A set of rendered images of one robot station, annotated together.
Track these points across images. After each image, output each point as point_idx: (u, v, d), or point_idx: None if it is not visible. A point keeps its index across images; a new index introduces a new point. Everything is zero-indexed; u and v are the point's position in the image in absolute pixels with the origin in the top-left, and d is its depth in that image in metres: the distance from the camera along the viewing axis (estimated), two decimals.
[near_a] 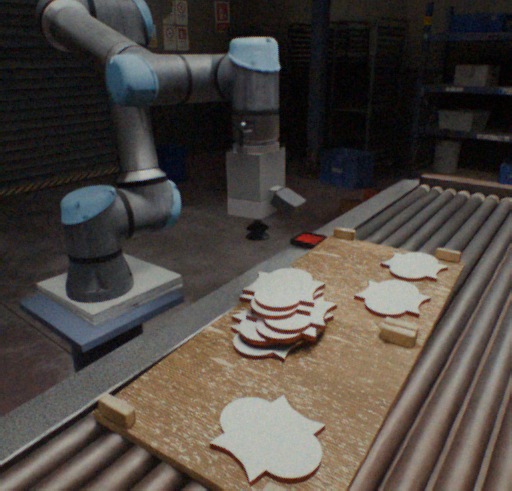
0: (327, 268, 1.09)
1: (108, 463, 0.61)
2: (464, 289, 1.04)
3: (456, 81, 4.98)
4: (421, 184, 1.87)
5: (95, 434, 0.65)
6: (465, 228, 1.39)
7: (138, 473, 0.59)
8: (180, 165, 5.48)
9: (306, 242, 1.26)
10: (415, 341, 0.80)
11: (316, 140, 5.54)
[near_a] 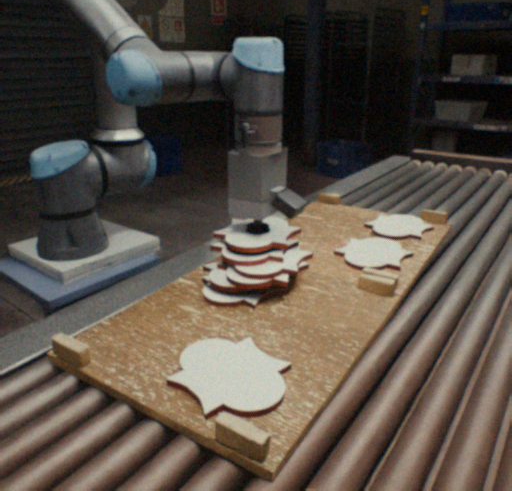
0: (309, 228, 1.06)
1: (59, 403, 0.58)
2: (450, 248, 1.00)
3: (453, 71, 4.95)
4: (412, 159, 1.83)
5: (49, 377, 0.62)
6: (454, 196, 1.35)
7: (90, 412, 0.55)
8: (175, 157, 5.44)
9: None
10: (393, 289, 0.76)
11: (312, 132, 5.50)
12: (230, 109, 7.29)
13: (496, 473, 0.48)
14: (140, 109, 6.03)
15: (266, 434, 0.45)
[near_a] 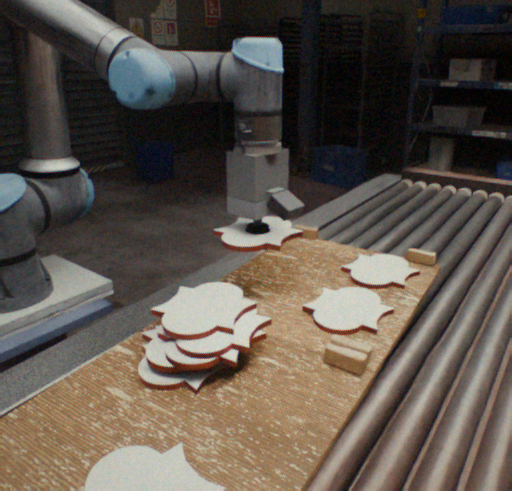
0: (279, 272, 0.94)
1: None
2: (437, 297, 0.88)
3: (451, 76, 4.82)
4: (403, 178, 1.71)
5: None
6: (446, 226, 1.23)
7: None
8: (167, 163, 5.32)
9: None
10: (366, 365, 0.64)
11: (307, 137, 5.38)
12: (224, 112, 7.17)
13: None
14: (132, 113, 5.91)
15: None
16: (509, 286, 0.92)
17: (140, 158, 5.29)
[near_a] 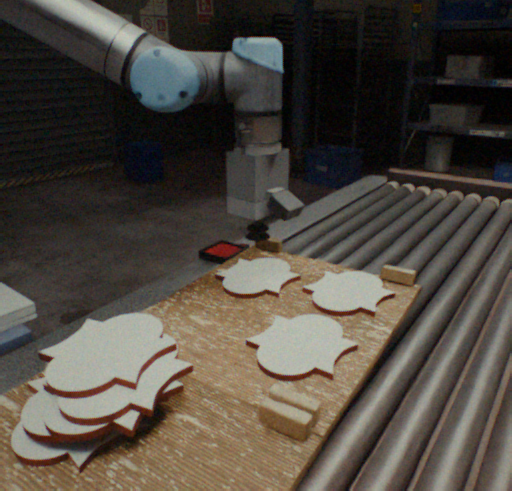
0: (228, 294, 0.79)
1: None
2: (415, 326, 0.73)
3: (448, 73, 4.68)
4: (389, 180, 1.56)
5: None
6: (432, 236, 1.08)
7: None
8: (156, 163, 5.17)
9: (217, 255, 0.95)
10: (310, 429, 0.49)
11: (300, 136, 5.23)
12: (218, 111, 7.02)
13: None
14: (121, 112, 5.76)
15: None
16: (502, 311, 0.77)
17: (128, 158, 5.14)
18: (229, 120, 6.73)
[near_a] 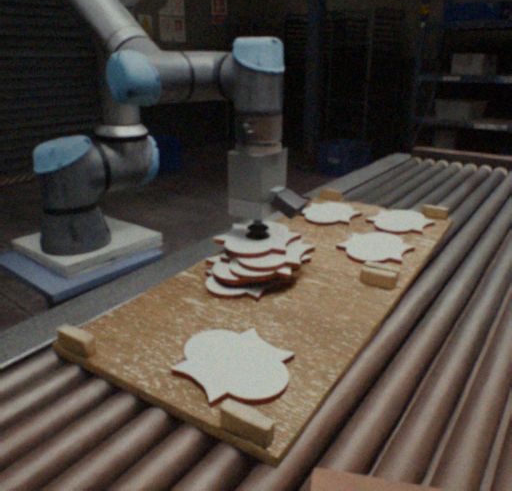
0: (311, 223, 1.06)
1: (65, 393, 0.58)
2: (451, 243, 1.00)
3: (453, 71, 4.95)
4: (413, 156, 1.84)
5: (54, 367, 0.62)
6: (455, 192, 1.36)
7: (95, 401, 0.56)
8: (176, 156, 5.45)
9: None
10: (395, 282, 0.76)
11: (313, 131, 5.51)
12: (230, 108, 7.30)
13: (498, 460, 0.48)
14: (141, 108, 6.04)
15: (271, 420, 0.46)
16: None
17: None
18: None
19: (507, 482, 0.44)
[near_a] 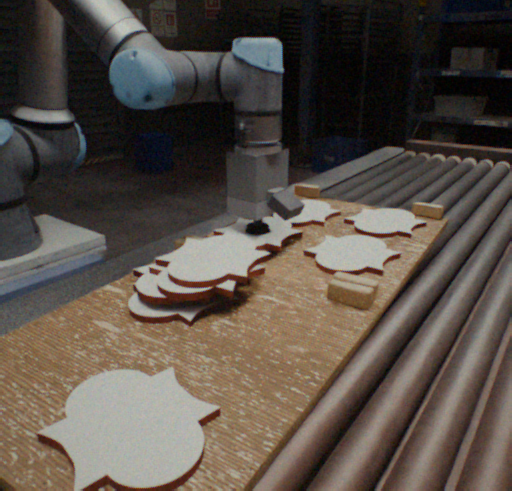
0: None
1: None
2: (445, 247, 0.83)
3: (453, 65, 4.78)
4: (406, 150, 1.67)
5: None
6: (451, 188, 1.19)
7: None
8: (166, 154, 5.28)
9: None
10: (372, 300, 0.59)
11: (307, 128, 5.34)
12: (224, 105, 7.13)
13: None
14: None
15: None
16: None
17: (139, 149, 5.24)
18: None
19: None
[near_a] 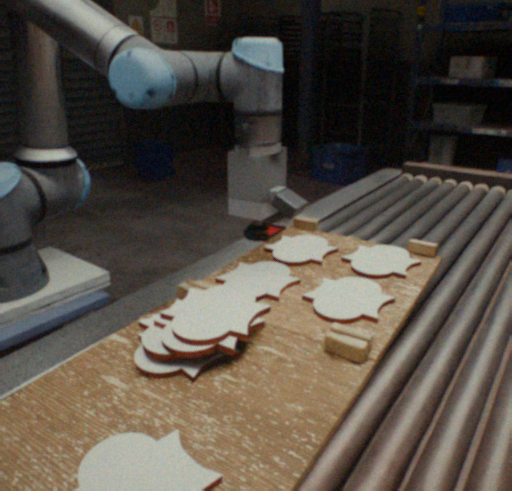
0: None
1: None
2: (439, 288, 0.86)
3: (451, 74, 4.81)
4: (403, 172, 1.70)
5: None
6: (447, 219, 1.22)
7: None
8: (167, 161, 5.31)
9: None
10: (366, 353, 0.62)
11: (307, 135, 5.37)
12: (224, 111, 7.16)
13: None
14: (132, 111, 5.90)
15: None
16: None
17: (140, 156, 5.27)
18: None
19: None
